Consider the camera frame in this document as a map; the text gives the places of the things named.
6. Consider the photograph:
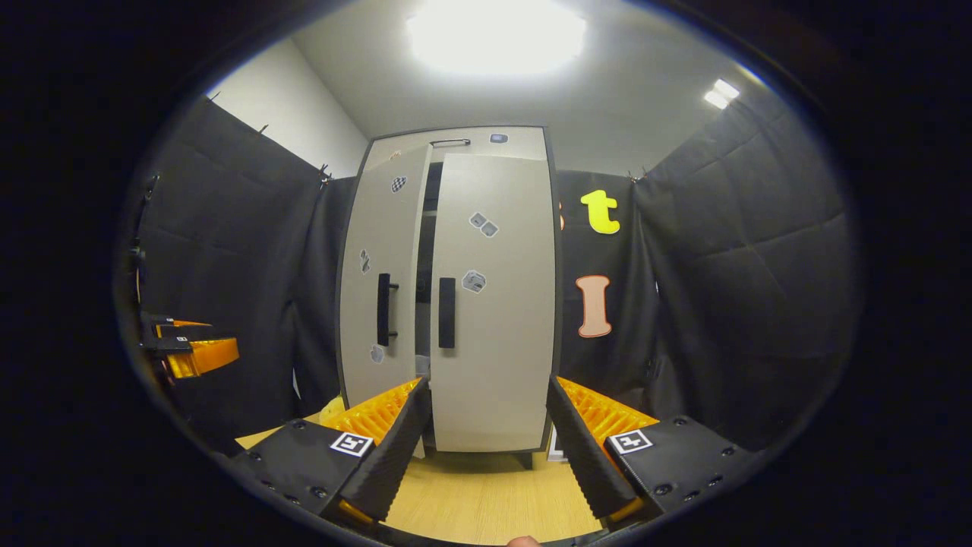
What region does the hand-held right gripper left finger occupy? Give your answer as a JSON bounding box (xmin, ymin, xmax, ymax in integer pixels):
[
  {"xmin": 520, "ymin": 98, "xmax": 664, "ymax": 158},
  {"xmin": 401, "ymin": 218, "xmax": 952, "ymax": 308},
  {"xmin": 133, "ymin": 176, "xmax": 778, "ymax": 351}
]
[{"xmin": 232, "ymin": 378, "xmax": 432, "ymax": 525}]

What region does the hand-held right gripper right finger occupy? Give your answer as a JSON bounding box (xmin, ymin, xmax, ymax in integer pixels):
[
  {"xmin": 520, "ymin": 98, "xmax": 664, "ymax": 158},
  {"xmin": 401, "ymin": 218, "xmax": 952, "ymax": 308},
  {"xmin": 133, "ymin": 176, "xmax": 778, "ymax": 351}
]
[{"xmin": 547, "ymin": 375, "xmax": 760, "ymax": 525}]

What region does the grey shoe cabinet door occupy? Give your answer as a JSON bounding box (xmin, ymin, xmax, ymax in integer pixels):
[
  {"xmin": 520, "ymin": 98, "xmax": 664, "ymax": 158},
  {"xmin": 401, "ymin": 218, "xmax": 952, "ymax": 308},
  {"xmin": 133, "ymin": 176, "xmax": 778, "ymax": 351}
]
[
  {"xmin": 338, "ymin": 144, "xmax": 432, "ymax": 411},
  {"xmin": 429, "ymin": 153, "xmax": 557, "ymax": 454}
]

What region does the grey shoe cabinet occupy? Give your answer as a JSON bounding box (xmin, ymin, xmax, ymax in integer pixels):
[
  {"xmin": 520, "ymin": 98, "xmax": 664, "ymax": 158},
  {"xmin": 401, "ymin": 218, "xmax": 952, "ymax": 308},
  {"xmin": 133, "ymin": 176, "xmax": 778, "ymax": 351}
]
[{"xmin": 334, "ymin": 125, "xmax": 563, "ymax": 468}]

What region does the small ceiling light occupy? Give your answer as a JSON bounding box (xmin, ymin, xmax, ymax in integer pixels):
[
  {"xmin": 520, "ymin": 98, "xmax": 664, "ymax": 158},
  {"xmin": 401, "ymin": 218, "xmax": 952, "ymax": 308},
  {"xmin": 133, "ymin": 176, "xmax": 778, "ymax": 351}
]
[{"xmin": 702, "ymin": 78, "xmax": 741, "ymax": 111}]

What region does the large ceiling light panel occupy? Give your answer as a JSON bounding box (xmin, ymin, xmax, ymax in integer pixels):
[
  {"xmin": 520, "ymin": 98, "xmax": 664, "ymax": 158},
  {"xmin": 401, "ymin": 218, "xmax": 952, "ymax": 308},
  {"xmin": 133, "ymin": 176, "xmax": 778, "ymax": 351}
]
[{"xmin": 406, "ymin": 0, "xmax": 588, "ymax": 75}]

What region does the black door handle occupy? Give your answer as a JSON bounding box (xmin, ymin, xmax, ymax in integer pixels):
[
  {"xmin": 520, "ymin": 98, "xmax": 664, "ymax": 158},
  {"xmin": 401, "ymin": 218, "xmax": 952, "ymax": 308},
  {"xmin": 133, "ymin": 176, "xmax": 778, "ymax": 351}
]
[
  {"xmin": 377, "ymin": 273, "xmax": 399, "ymax": 348},
  {"xmin": 438, "ymin": 277, "xmax": 457, "ymax": 349}
]

